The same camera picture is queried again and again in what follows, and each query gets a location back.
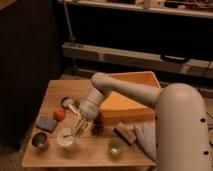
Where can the blue sponge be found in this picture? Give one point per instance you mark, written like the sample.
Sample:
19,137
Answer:
46,123

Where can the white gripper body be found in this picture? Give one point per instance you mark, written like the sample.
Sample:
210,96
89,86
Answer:
81,126

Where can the low wooden shelf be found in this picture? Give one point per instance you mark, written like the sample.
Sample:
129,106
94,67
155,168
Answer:
137,59

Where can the white paper cup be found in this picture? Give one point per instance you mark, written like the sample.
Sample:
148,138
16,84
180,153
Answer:
67,143

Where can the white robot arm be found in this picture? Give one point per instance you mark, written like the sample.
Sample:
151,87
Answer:
182,138

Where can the blue grey cloth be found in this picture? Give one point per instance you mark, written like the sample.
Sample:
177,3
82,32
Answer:
145,134

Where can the dark pine cone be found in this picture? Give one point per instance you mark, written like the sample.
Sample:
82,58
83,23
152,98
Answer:
97,126

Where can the black handle on shelf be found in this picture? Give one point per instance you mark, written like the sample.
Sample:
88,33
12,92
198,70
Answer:
176,60

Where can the small metal cup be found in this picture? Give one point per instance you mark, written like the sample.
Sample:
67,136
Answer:
40,141

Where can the orange round fruit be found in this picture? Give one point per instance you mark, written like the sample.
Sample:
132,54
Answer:
59,113

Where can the metal stand pole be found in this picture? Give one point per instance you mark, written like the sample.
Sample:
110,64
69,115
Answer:
72,37

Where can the metal fork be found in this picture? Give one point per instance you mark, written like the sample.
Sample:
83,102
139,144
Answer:
68,132

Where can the green plastic cup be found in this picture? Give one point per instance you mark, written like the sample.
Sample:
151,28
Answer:
115,146

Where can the yellow plastic bin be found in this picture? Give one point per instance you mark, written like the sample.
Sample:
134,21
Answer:
118,108

